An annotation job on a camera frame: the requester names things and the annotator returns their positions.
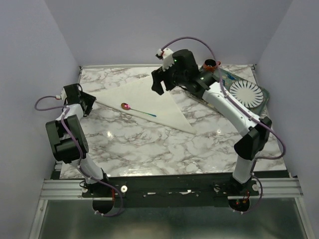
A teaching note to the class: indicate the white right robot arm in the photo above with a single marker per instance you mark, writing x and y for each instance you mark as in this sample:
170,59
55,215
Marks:
250,126

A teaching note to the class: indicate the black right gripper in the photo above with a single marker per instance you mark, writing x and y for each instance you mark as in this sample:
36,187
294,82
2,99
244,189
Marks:
158,76

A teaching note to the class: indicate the brown ceramic cup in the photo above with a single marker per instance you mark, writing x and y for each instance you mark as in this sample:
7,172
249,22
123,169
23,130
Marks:
210,65

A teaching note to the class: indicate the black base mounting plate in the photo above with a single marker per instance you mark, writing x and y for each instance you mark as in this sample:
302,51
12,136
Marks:
190,190

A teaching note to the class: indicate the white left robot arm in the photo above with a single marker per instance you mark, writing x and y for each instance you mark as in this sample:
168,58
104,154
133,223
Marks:
67,139

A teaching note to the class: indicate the white cloth napkin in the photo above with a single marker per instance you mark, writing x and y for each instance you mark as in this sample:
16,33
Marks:
139,96

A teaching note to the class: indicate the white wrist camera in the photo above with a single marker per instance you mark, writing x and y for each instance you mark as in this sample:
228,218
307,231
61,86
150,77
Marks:
61,96
166,56

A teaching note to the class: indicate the aluminium frame rail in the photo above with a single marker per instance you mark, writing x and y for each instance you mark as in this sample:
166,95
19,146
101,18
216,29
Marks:
71,190

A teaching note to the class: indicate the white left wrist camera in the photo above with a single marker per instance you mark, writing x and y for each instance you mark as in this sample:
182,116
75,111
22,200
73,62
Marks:
61,96

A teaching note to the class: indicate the white blue striped plate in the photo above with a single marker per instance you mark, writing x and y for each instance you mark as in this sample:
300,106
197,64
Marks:
247,93

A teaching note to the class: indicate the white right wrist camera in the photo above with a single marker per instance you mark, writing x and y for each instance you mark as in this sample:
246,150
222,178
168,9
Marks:
166,56

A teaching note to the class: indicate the iridescent rainbow spoon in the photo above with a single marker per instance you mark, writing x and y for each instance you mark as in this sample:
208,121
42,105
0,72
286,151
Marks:
127,107

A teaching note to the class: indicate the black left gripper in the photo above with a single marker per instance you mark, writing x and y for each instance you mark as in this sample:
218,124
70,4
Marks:
90,99

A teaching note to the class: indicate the green patterned tray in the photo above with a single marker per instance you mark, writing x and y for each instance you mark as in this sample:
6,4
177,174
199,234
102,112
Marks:
229,78

